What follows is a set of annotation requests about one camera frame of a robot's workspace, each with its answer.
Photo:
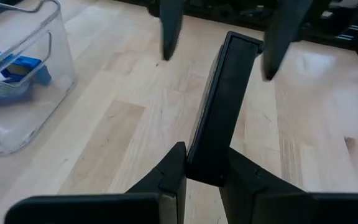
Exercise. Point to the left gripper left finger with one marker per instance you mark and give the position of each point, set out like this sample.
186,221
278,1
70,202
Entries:
104,208

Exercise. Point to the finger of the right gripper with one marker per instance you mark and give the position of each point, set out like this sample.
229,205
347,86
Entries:
170,31
281,37

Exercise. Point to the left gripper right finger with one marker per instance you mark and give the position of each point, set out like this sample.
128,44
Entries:
291,208

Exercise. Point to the black power bank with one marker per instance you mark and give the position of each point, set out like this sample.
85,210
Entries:
225,109

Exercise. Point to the blue power bank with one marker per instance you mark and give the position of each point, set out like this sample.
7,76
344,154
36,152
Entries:
23,62

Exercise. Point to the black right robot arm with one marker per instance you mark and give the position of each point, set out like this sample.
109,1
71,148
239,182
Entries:
346,18

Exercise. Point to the clear plastic bin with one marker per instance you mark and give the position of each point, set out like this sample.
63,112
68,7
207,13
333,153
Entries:
51,102

